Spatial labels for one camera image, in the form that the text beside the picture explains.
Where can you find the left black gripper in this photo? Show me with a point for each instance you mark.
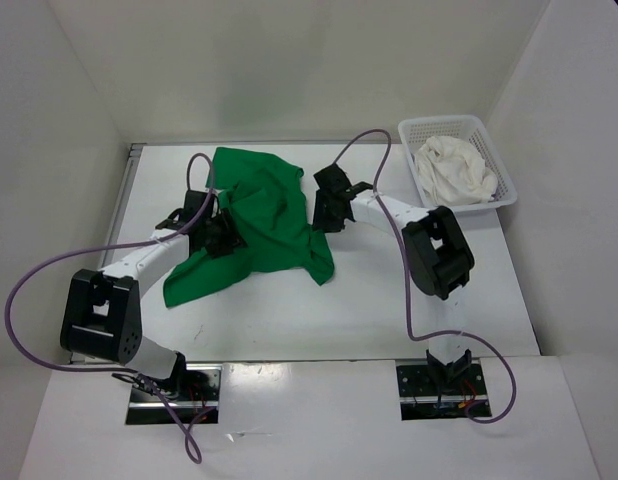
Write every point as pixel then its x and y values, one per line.
pixel 231 238

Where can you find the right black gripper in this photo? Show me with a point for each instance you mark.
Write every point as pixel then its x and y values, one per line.
pixel 319 221

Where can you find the green t shirt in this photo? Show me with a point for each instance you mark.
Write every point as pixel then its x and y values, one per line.
pixel 263 195

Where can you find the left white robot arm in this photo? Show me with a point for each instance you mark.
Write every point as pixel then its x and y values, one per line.
pixel 103 316

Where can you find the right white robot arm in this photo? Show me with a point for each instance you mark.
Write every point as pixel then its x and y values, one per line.
pixel 436 254

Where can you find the white t shirt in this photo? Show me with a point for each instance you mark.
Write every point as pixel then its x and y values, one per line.
pixel 452 172

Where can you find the white plastic basket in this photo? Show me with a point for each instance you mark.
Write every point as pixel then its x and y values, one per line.
pixel 414 132

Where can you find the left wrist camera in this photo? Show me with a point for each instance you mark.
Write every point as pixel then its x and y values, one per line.
pixel 194 200

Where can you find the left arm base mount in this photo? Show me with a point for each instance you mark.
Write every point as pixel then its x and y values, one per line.
pixel 202 397

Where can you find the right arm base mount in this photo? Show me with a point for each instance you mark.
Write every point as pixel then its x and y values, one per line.
pixel 420 399

